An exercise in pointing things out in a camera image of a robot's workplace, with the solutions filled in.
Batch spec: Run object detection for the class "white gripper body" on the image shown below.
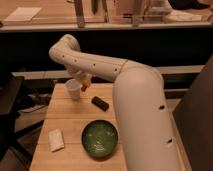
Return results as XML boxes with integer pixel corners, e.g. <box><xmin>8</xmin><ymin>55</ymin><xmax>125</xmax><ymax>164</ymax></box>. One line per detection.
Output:
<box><xmin>66</xmin><ymin>66</ymin><xmax>88</xmax><ymax>82</ymax></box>

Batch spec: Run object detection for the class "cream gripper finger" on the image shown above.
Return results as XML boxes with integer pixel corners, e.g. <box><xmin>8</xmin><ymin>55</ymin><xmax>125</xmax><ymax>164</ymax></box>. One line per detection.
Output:
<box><xmin>81</xmin><ymin>75</ymin><xmax>92</xmax><ymax>86</ymax></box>

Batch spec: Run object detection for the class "metal post left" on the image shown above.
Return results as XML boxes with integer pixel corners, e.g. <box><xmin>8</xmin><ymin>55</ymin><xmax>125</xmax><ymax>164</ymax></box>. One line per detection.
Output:
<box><xmin>74</xmin><ymin>0</ymin><xmax>85</xmax><ymax>28</ymax></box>

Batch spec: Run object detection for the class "metal post right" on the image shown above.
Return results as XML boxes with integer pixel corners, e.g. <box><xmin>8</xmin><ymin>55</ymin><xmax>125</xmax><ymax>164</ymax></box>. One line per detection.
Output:
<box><xmin>132</xmin><ymin>0</ymin><xmax>142</xmax><ymax>27</ymax></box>

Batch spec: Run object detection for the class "black chair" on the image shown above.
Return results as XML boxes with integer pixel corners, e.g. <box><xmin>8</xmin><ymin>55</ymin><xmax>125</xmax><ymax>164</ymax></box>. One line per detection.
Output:
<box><xmin>0</xmin><ymin>77</ymin><xmax>43</xmax><ymax>161</ymax></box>

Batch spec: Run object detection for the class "black rectangular block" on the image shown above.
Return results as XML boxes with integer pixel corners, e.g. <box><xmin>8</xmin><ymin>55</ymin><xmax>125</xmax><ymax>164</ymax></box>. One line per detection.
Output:
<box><xmin>91</xmin><ymin>96</ymin><xmax>109</xmax><ymax>111</ymax></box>

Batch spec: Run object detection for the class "white paper sheet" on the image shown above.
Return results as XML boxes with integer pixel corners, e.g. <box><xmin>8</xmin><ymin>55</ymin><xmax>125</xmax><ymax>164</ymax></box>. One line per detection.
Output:
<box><xmin>5</xmin><ymin>7</ymin><xmax>41</xmax><ymax>22</ymax></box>

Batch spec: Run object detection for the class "metal post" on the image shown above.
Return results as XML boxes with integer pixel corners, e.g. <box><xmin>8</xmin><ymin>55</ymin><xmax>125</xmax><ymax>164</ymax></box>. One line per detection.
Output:
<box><xmin>132</xmin><ymin>0</ymin><xmax>142</xmax><ymax>27</ymax></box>
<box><xmin>74</xmin><ymin>0</ymin><xmax>85</xmax><ymax>28</ymax></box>

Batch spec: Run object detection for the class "white ceramic cup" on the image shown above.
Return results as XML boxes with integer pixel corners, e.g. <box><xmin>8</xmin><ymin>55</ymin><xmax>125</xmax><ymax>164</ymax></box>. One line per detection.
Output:
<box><xmin>65</xmin><ymin>79</ymin><xmax>81</xmax><ymax>100</ymax></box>

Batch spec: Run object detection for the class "green bowl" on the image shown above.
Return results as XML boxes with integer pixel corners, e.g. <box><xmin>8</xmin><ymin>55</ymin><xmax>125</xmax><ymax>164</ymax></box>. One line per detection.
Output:
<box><xmin>81</xmin><ymin>120</ymin><xmax>118</xmax><ymax>159</ymax></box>

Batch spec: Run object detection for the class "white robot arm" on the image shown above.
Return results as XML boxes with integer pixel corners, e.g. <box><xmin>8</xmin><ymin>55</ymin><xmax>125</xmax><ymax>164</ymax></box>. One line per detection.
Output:
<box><xmin>49</xmin><ymin>34</ymin><xmax>181</xmax><ymax>171</ymax></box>

